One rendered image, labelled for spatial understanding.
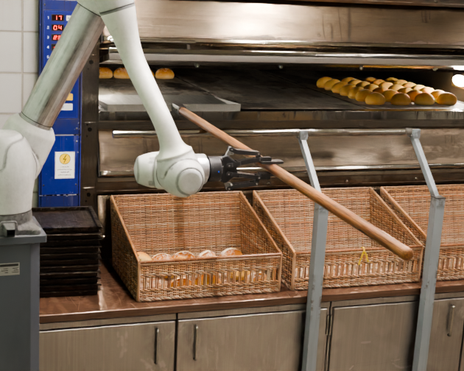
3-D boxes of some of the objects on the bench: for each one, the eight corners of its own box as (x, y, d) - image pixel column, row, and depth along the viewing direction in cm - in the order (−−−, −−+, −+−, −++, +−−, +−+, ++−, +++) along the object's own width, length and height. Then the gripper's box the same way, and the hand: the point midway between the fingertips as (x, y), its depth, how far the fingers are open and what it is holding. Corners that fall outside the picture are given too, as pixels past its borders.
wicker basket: (106, 260, 370) (107, 193, 363) (238, 252, 389) (241, 189, 382) (135, 304, 325) (137, 228, 319) (283, 293, 344) (287, 221, 338)
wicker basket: (246, 252, 390) (250, 188, 383) (366, 246, 408) (371, 185, 402) (290, 292, 345) (295, 221, 339) (422, 283, 364) (429, 215, 357)
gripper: (203, 139, 271) (278, 138, 279) (200, 192, 274) (275, 190, 282) (211, 144, 264) (288, 143, 272) (208, 199, 268) (284, 196, 275)
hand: (270, 167), depth 276 cm, fingers closed on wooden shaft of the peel, 3 cm apart
